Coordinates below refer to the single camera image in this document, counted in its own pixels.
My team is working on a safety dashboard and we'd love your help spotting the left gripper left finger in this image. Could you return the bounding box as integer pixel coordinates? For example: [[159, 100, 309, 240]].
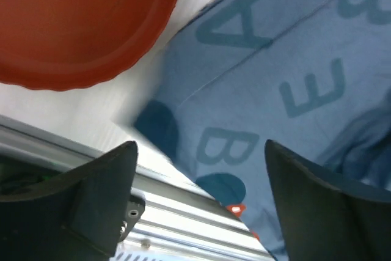
[[1, 141, 138, 260]]

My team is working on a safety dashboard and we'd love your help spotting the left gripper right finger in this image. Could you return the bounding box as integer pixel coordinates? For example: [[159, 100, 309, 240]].
[[265, 140, 390, 260]]

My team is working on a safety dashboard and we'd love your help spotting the blue letter-print cloth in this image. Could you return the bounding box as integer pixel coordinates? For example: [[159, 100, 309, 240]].
[[134, 0, 390, 260]]

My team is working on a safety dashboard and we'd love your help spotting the red plastic plate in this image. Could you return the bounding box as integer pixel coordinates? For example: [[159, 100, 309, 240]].
[[1, 0, 177, 91]]

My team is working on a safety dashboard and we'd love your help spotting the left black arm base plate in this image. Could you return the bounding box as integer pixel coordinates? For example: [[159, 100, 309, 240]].
[[119, 194, 145, 243]]

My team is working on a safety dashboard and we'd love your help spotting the aluminium mounting rail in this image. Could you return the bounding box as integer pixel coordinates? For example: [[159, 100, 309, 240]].
[[1, 117, 270, 260]]

